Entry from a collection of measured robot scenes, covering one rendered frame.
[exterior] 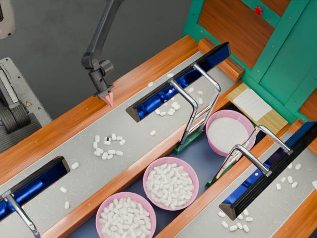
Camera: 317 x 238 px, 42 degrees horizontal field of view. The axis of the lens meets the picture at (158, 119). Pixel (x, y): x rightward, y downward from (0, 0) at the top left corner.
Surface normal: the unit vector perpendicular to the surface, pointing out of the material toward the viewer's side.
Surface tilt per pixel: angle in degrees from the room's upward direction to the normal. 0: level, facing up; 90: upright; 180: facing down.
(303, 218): 0
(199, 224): 0
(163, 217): 0
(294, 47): 90
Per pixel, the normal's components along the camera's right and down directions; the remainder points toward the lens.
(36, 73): 0.15, -0.51
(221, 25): -0.72, 0.53
